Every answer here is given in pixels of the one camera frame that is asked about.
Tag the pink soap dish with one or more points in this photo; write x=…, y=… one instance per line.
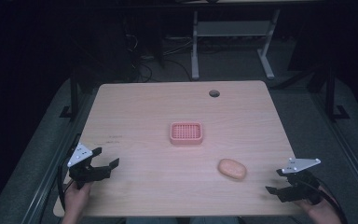
x=186, y=133

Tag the grey metal rail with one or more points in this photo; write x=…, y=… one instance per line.
x=348, y=146
x=52, y=168

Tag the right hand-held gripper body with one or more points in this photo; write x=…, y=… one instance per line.
x=303, y=186

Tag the person's right hand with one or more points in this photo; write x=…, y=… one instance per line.
x=321, y=208

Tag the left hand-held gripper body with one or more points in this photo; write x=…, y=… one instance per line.
x=82, y=172

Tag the black metal stand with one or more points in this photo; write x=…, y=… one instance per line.
x=73, y=93
x=331, y=93

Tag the person's left hand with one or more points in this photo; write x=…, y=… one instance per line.
x=76, y=197

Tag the white metal desk frame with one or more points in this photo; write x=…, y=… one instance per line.
x=230, y=28

